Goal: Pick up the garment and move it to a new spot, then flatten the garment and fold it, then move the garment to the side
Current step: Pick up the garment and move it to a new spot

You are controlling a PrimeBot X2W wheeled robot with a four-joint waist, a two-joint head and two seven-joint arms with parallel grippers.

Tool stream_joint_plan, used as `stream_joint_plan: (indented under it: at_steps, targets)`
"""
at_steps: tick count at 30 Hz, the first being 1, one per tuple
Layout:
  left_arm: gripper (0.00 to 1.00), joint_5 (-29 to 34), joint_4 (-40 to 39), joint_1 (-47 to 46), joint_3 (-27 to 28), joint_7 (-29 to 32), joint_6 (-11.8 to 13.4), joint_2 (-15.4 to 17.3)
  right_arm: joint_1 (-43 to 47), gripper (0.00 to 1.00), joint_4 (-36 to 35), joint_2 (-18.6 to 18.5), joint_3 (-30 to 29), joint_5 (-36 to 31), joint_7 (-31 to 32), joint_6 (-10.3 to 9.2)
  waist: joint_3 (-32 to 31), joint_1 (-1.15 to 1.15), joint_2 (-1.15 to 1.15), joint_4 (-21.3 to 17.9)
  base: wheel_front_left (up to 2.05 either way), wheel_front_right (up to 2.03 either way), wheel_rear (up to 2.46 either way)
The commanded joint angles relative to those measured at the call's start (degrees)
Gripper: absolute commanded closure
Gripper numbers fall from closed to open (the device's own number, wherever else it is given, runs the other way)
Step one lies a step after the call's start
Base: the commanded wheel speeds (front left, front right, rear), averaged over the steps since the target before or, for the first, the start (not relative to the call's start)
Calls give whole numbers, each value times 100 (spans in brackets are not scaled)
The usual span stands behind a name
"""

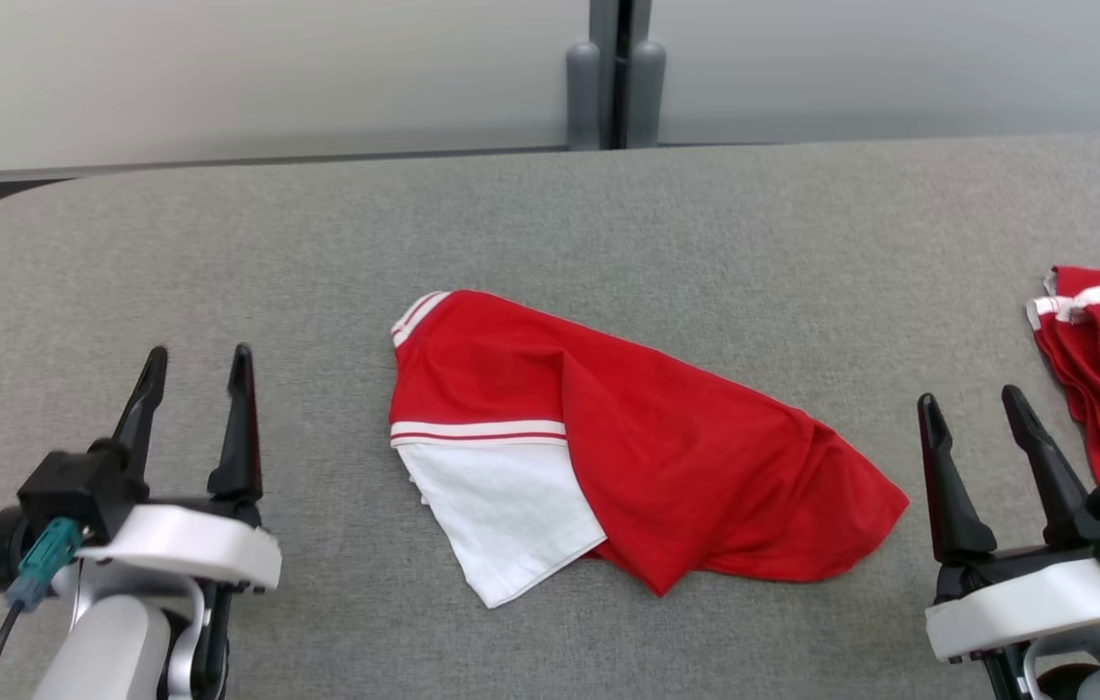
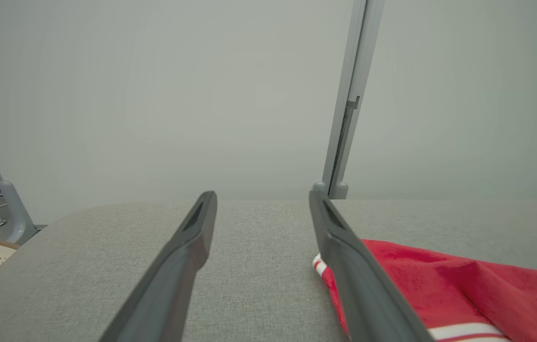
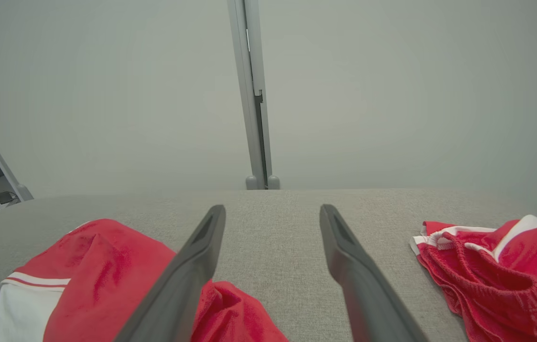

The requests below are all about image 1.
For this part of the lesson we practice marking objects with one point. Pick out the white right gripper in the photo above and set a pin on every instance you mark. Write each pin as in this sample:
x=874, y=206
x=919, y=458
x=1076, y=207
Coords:
x=1026, y=603

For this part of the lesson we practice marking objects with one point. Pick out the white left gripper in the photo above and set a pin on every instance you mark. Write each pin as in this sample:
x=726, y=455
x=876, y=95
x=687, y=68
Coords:
x=199, y=544

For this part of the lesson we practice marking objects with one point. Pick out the red white jersey shirt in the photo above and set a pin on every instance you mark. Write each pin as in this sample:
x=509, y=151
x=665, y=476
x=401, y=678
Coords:
x=705, y=467

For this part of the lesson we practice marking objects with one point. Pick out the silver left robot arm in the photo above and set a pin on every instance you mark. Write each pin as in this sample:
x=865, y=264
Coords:
x=112, y=651

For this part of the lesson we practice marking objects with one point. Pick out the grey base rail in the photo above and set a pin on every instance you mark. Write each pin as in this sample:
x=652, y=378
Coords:
x=219, y=163

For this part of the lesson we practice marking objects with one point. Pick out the grey partition post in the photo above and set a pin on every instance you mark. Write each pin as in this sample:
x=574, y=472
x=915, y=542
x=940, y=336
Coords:
x=584, y=87

